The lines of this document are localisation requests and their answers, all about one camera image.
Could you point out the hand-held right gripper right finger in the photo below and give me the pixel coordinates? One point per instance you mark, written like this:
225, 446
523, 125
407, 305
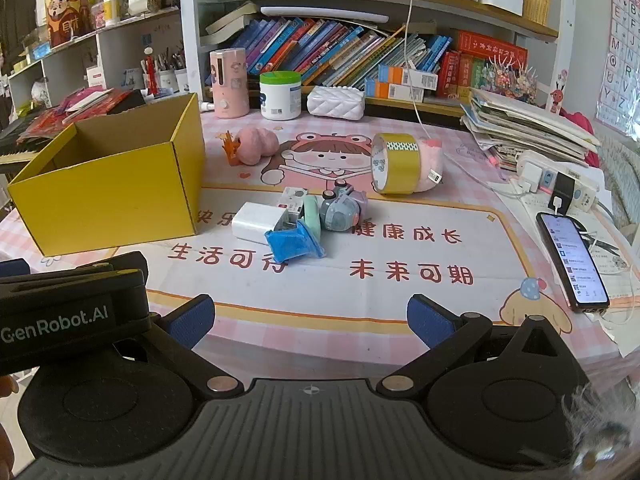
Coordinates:
425, 317

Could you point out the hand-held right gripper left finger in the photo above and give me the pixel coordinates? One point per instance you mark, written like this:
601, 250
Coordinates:
192, 319

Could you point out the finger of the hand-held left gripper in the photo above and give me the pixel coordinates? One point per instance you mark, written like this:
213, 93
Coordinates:
15, 266

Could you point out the blue packet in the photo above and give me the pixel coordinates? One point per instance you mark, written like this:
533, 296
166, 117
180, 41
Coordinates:
292, 242

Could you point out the yellow cardboard box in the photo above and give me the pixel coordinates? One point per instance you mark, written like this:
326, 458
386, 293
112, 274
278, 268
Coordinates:
125, 195

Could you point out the pink plush paw toy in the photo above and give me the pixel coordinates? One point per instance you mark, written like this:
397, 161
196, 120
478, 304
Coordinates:
431, 172

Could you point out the yellow tape roll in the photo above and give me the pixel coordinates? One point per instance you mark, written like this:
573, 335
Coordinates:
400, 172

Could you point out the mint green oval case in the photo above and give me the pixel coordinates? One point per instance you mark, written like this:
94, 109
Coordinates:
311, 215

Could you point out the white staples box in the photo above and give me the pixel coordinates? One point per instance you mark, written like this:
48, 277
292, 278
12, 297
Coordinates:
294, 197

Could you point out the person's left hand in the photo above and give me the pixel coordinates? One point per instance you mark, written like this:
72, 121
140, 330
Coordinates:
5, 386

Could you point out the black keyboard piano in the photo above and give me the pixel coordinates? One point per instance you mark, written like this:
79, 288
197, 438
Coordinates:
20, 152

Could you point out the white charger block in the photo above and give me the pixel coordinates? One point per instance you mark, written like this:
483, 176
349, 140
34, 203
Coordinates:
255, 222

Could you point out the red fabric on keyboard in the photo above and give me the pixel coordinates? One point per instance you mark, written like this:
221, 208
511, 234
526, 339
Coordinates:
50, 122

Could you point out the black smartphone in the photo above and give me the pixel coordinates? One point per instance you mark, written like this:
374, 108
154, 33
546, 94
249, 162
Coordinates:
572, 260

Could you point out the white charger plug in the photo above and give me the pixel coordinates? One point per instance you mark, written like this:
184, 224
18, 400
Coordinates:
530, 177

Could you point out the white notebook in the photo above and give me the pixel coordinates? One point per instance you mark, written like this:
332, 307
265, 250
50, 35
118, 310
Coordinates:
85, 101

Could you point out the pink puffy plush toy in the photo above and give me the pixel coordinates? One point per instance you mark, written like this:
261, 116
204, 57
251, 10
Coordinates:
255, 145

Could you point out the black charger plug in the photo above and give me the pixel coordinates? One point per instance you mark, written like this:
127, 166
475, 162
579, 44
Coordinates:
562, 190

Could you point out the white power strip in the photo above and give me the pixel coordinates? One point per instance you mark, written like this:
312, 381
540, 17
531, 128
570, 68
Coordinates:
582, 192

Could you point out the white red-striped box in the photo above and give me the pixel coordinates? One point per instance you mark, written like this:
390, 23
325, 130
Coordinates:
95, 78

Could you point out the stack of paper workbooks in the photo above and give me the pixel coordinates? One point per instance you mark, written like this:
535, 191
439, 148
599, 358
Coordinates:
525, 125

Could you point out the small picture card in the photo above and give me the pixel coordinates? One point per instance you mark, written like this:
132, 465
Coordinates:
132, 79

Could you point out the white quilted pouch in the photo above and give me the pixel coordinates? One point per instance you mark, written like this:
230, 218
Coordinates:
335, 104

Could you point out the red tassel ornament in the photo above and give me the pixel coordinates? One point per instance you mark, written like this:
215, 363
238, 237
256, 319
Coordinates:
149, 72

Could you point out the pink cylindrical device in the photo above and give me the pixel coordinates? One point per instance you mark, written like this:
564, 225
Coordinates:
227, 85

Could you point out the white jar green lid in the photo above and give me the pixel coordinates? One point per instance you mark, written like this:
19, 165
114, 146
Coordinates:
280, 97

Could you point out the white pen cup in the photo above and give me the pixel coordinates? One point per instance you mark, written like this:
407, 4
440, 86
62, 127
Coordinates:
167, 80
183, 80

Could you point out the red thick dictionary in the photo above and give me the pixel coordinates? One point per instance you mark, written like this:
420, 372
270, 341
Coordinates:
450, 77

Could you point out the grey cubby shelf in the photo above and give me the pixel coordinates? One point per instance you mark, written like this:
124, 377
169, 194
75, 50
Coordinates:
115, 45

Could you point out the colourful beaded ornament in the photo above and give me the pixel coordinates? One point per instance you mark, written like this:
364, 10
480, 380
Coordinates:
510, 80

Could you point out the cartoon figure gift box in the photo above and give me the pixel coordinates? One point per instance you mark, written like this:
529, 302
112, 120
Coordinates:
67, 17

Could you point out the pink printed cup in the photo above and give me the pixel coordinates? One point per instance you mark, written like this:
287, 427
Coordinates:
98, 15

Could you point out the red boxed book set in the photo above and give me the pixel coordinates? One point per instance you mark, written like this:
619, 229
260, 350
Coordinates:
492, 50

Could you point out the white bottle yellow label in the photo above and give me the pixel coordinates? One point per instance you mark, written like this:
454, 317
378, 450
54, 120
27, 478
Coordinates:
111, 7

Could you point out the row of colourful books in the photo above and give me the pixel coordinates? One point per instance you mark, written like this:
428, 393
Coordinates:
340, 52

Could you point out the white wooden bookshelf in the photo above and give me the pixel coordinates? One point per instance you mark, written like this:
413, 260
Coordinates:
190, 35

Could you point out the thick old book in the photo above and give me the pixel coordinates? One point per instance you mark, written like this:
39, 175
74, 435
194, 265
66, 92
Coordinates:
230, 22

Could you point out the alphabet wall poster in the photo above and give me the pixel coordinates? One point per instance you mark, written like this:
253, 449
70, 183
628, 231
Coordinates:
620, 55

